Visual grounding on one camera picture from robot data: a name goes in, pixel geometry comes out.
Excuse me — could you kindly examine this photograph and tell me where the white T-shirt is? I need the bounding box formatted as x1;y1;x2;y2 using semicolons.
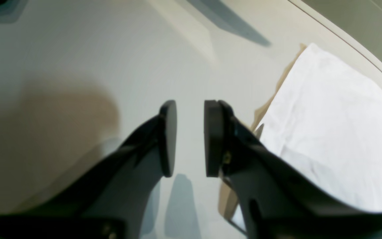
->
252;43;382;212

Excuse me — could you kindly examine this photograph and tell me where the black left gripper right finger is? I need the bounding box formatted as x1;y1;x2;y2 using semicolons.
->
204;100;382;239

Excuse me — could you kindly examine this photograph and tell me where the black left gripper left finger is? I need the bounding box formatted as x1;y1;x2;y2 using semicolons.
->
0;100;177;239

